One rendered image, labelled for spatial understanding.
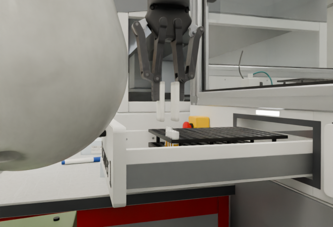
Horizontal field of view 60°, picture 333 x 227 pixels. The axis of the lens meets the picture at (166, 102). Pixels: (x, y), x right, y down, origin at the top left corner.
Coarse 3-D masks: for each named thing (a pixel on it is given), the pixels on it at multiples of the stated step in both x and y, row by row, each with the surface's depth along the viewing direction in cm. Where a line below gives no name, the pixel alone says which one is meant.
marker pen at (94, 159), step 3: (72, 159) 92; (75, 159) 92; (78, 159) 92; (81, 159) 92; (84, 159) 93; (87, 159) 93; (90, 159) 93; (93, 159) 94; (96, 159) 94; (99, 159) 95; (63, 162) 90; (66, 162) 90; (69, 162) 91; (72, 162) 91; (75, 162) 91; (78, 162) 92; (81, 162) 92; (84, 162) 93; (87, 162) 93
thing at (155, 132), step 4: (152, 132) 60; (156, 132) 57; (160, 132) 57; (164, 132) 57; (160, 136) 53; (164, 136) 51; (168, 140) 48; (172, 140) 47; (176, 140) 47; (180, 140) 47
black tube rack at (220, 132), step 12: (180, 132) 58; (192, 132) 57; (204, 132) 57; (216, 132) 57; (228, 132) 57; (240, 132) 57; (252, 132) 57; (264, 132) 58; (156, 144) 61; (180, 144) 48; (192, 144) 61; (204, 144) 60
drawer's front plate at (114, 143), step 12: (108, 132) 47; (120, 132) 39; (108, 144) 47; (120, 144) 39; (108, 156) 47; (120, 156) 39; (108, 168) 47; (120, 168) 39; (108, 180) 47; (120, 180) 39; (120, 192) 39; (120, 204) 39
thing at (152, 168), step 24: (144, 144) 66; (216, 144) 46; (240, 144) 46; (264, 144) 47; (288, 144) 48; (312, 144) 49; (144, 168) 41; (168, 168) 42; (192, 168) 43; (216, 168) 44; (240, 168) 45; (264, 168) 47; (288, 168) 48; (312, 168) 49
